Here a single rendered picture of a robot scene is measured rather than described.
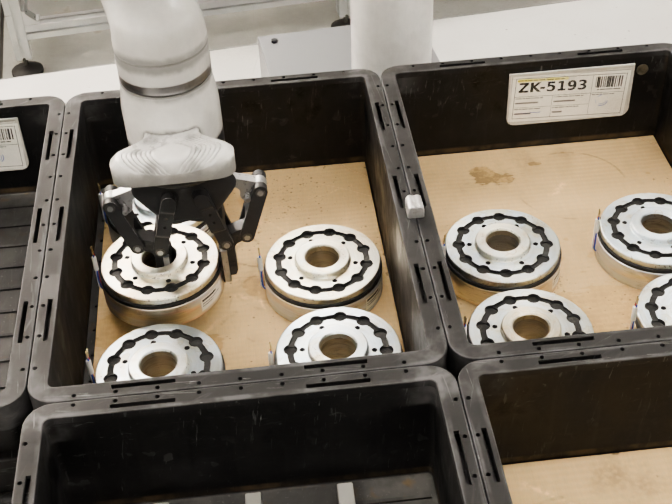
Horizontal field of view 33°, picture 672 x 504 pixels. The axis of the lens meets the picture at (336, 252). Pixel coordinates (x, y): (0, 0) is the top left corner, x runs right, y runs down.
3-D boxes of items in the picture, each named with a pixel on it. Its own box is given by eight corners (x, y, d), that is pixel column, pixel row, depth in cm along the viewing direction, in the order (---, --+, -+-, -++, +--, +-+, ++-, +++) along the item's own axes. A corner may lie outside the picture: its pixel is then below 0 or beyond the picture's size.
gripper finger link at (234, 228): (217, 231, 95) (225, 276, 99) (253, 227, 95) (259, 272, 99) (216, 220, 96) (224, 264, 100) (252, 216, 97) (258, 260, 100)
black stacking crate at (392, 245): (90, 193, 117) (69, 99, 109) (377, 167, 118) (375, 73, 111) (60, 509, 87) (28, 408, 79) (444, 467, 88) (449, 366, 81)
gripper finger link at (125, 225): (113, 181, 93) (154, 227, 97) (94, 190, 94) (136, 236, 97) (111, 201, 91) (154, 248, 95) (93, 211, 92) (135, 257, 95)
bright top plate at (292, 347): (265, 323, 95) (265, 318, 94) (383, 302, 96) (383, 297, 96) (289, 412, 87) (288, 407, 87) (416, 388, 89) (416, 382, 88)
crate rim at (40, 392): (71, 114, 111) (66, 93, 109) (377, 87, 112) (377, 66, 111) (31, 428, 80) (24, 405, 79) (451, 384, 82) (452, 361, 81)
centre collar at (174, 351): (132, 347, 93) (130, 342, 92) (192, 345, 92) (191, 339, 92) (124, 392, 89) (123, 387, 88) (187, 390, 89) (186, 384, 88)
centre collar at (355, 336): (302, 335, 93) (301, 329, 92) (360, 324, 94) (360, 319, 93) (314, 378, 89) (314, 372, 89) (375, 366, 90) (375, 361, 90)
